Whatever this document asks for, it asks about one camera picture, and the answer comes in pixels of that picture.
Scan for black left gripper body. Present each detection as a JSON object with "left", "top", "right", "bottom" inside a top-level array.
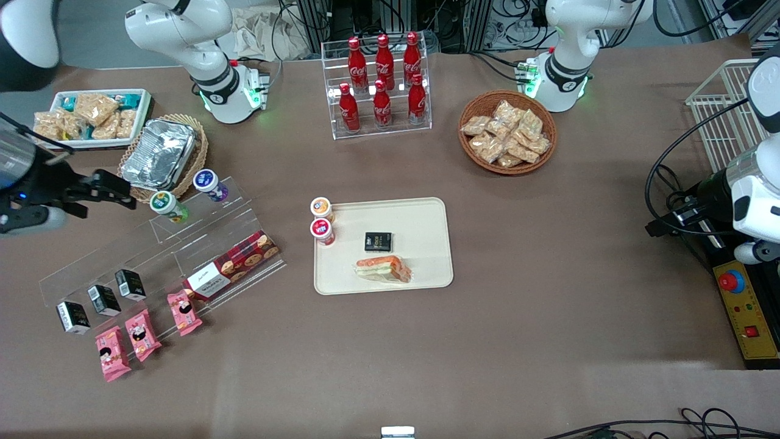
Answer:
[{"left": 693, "top": 170, "right": 736, "bottom": 231}]

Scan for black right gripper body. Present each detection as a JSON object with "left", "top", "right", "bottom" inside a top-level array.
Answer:
[{"left": 0, "top": 157, "right": 97, "bottom": 211}]

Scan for triangle sandwich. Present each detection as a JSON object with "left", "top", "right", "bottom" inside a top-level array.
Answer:
[{"left": 355, "top": 255, "right": 414, "bottom": 285}]

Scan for white rectangular snack tray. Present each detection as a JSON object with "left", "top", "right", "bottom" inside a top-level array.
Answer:
[{"left": 35, "top": 88, "right": 154, "bottom": 151}]

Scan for beige plastic serving tray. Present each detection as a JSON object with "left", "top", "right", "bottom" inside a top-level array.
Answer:
[{"left": 313, "top": 197, "right": 455, "bottom": 296}]

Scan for cup with green lid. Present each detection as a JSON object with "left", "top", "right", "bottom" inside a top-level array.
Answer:
[{"left": 150, "top": 190, "right": 190, "bottom": 224}]

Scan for silver foil container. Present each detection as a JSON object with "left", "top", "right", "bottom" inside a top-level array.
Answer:
[{"left": 121, "top": 118, "right": 197, "bottom": 190}]

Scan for large rice cracker pack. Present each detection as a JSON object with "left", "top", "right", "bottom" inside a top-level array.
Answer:
[{"left": 73, "top": 92, "right": 120, "bottom": 127}]

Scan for oval wicker basket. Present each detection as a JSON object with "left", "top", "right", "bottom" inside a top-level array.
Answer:
[{"left": 116, "top": 113, "right": 210, "bottom": 204}]

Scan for cup with purple lid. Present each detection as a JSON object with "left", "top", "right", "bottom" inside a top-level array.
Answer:
[{"left": 193, "top": 168, "right": 230, "bottom": 204}]

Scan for clear acrylic stepped shelf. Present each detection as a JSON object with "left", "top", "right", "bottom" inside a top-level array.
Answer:
[{"left": 39, "top": 176, "right": 288, "bottom": 333}]

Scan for yellow emergency stop box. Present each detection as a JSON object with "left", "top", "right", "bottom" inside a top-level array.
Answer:
[{"left": 711, "top": 259, "right": 780, "bottom": 371}]

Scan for pink snack packet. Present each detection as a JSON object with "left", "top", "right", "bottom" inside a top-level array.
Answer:
[
  {"left": 94, "top": 326, "right": 132, "bottom": 383},
  {"left": 124, "top": 308, "right": 163, "bottom": 363},
  {"left": 167, "top": 290, "right": 204, "bottom": 337}
]

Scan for red cookie box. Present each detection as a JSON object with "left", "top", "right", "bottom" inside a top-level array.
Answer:
[{"left": 183, "top": 230, "right": 280, "bottom": 301}]

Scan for round brown wicker basket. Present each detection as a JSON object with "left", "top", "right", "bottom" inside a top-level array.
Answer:
[{"left": 458, "top": 90, "right": 559, "bottom": 176}]

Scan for cup with red lid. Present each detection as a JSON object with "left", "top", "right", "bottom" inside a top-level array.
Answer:
[{"left": 310, "top": 218, "right": 336, "bottom": 247}]

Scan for crumpled beige cloth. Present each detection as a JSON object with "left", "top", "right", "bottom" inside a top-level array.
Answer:
[{"left": 230, "top": 7, "right": 313, "bottom": 62}]

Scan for red cola bottle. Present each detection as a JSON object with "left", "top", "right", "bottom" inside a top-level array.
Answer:
[
  {"left": 403, "top": 32, "right": 423, "bottom": 87},
  {"left": 375, "top": 34, "right": 395, "bottom": 91},
  {"left": 407, "top": 73, "right": 428, "bottom": 126},
  {"left": 338, "top": 82, "right": 361, "bottom": 134},
  {"left": 347, "top": 37, "right": 369, "bottom": 93},
  {"left": 372, "top": 79, "right": 393, "bottom": 129}
]

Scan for clear acrylic bottle rack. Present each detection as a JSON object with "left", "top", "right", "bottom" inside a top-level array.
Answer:
[{"left": 321, "top": 38, "right": 433, "bottom": 141}]

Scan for background equipment rack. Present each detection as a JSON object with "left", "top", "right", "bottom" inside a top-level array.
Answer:
[{"left": 279, "top": 0, "right": 552, "bottom": 54}]

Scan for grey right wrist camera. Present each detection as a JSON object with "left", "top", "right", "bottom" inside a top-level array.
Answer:
[{"left": 0, "top": 205, "right": 68, "bottom": 236}]

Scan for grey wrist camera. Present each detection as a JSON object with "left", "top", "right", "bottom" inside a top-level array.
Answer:
[
  {"left": 0, "top": 205, "right": 68, "bottom": 236},
  {"left": 734, "top": 240, "right": 780, "bottom": 266}
]

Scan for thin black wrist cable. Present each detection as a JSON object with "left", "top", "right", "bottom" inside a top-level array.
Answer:
[{"left": 0, "top": 112, "right": 71, "bottom": 160}]

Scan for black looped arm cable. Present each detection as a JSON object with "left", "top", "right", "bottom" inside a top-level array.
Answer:
[{"left": 644, "top": 98, "right": 751, "bottom": 237}]

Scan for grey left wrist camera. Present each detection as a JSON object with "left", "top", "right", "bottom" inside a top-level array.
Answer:
[{"left": 734, "top": 240, "right": 780, "bottom": 266}]

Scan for white wire basket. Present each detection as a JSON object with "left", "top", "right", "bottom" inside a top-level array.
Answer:
[{"left": 685, "top": 59, "right": 764, "bottom": 175}]

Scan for black floor cables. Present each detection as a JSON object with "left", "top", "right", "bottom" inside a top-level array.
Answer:
[{"left": 542, "top": 407, "right": 780, "bottom": 439}]

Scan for black base power cable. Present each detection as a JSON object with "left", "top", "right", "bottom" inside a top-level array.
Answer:
[{"left": 468, "top": 50, "right": 528, "bottom": 85}]

